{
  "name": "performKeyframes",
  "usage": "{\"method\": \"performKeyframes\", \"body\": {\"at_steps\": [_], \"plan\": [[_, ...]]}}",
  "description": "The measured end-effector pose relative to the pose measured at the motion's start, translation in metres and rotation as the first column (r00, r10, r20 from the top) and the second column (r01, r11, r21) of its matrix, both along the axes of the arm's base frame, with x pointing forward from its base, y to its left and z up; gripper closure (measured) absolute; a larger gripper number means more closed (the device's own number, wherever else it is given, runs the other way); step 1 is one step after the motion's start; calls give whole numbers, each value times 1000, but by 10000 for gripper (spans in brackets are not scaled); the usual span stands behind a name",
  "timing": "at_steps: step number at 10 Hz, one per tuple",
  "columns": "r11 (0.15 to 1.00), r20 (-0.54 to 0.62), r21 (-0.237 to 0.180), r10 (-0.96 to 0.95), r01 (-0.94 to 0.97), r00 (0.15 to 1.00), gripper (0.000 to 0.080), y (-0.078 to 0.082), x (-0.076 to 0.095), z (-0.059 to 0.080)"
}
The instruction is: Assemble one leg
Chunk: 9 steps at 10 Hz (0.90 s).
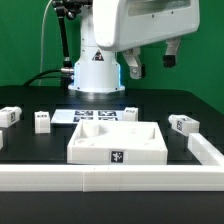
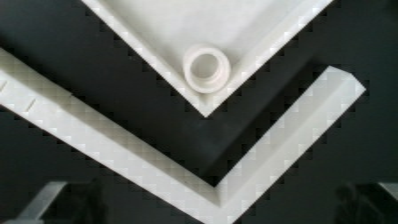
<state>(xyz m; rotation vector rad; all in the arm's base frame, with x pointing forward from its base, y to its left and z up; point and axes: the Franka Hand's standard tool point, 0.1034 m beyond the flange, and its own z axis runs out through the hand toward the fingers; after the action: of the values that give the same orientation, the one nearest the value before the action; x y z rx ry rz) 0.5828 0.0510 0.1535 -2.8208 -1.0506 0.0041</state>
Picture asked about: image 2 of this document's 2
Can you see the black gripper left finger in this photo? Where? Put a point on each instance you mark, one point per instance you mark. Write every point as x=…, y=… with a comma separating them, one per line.
x=67, y=204

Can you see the white L-shaped fence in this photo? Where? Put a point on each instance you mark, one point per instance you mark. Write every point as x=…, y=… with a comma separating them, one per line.
x=218, y=202

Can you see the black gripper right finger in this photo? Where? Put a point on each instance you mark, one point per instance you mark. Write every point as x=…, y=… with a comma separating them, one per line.
x=369, y=203

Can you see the white square tabletop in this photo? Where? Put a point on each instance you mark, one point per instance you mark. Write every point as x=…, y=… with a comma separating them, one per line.
x=207, y=39

